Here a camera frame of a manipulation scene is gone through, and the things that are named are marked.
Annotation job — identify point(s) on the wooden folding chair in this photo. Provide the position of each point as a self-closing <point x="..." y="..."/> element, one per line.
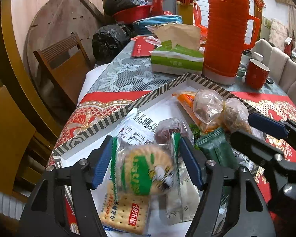
<point x="66" y="69"/>

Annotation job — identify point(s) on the red plastic bag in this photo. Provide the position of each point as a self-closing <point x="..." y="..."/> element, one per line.
<point x="199" y="17"/>

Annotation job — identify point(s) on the white printed snack packet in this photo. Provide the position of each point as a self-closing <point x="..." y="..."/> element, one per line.
<point x="138" y="123"/>

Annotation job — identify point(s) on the cream snack packet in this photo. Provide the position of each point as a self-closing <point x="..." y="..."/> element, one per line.
<point x="180" y="202"/>

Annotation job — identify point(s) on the small red knot hanging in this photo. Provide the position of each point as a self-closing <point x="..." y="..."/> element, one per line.
<point x="259" y="0"/>

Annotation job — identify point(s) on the black plastic bag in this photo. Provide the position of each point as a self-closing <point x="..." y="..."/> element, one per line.
<point x="108" y="42"/>
<point x="120" y="2"/>

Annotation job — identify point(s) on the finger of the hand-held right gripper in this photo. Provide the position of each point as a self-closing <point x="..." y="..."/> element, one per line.
<point x="266" y="124"/>
<point x="251" y="144"/>

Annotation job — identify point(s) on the clear bag of red dates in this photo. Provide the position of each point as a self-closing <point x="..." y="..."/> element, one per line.
<point x="166" y="132"/>

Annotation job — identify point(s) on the orange cracker packet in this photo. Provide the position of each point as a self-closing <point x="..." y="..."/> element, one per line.
<point x="186" y="102"/>

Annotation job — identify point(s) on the yellow wooden chair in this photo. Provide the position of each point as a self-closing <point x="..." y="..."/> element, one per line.
<point x="9" y="140"/>

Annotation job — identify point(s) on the blue zip bag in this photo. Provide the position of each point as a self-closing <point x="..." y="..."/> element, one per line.
<point x="157" y="22"/>

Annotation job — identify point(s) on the green tissue box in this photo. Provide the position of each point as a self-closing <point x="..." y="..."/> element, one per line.
<point x="175" y="59"/>

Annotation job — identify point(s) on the striped cardboard box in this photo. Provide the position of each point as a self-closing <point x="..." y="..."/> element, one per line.
<point x="148" y="103"/>

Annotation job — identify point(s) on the green round cracker packet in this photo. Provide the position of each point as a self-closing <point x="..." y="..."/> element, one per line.
<point x="143" y="170"/>

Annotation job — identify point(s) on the white cup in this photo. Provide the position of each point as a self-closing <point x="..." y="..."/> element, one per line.
<point x="257" y="56"/>

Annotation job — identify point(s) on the dark green snack packet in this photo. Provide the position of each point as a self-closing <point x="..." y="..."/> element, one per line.
<point x="214" y="148"/>

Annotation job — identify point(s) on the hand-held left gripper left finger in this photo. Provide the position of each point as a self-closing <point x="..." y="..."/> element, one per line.
<point x="102" y="163"/>

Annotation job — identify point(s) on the blue cracker packet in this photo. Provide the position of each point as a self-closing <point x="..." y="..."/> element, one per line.
<point x="123" y="214"/>

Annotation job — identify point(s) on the grey lace table cover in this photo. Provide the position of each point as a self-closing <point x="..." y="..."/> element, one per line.
<point x="128" y="71"/>

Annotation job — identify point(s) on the round wooden tabletop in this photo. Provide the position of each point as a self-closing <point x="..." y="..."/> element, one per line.
<point x="54" y="19"/>

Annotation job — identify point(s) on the glass jar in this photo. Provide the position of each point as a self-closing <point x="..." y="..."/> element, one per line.
<point x="242" y="71"/>

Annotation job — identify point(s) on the red plastic basin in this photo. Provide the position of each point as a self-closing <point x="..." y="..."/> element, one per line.
<point x="133" y="14"/>

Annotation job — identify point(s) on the small white packet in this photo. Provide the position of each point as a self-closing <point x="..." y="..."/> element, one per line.
<point x="241" y="156"/>

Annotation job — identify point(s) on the red floral tablecloth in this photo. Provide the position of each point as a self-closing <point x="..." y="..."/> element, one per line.
<point x="93" y="111"/>

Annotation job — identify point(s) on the clear bag of pale nuts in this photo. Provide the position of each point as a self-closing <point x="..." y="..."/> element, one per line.
<point x="236" y="116"/>

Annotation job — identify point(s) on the beige curtain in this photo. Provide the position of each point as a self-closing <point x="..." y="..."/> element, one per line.
<point x="286" y="12"/>

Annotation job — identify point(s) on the clear bag of brown snacks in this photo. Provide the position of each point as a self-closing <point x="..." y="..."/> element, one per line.
<point x="208" y="106"/>

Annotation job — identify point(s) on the red mug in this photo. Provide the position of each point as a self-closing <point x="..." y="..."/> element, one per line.
<point x="256" y="75"/>

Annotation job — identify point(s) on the red flat envelope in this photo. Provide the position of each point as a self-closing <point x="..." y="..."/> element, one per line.
<point x="143" y="48"/>

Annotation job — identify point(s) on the orange thermos flask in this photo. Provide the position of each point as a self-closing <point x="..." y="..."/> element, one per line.
<point x="224" y="34"/>

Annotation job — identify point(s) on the grey refrigerator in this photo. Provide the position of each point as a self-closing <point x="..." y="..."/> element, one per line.
<point x="171" y="1"/>

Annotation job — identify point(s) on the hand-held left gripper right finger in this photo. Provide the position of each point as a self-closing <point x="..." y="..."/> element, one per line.
<point x="191" y="163"/>

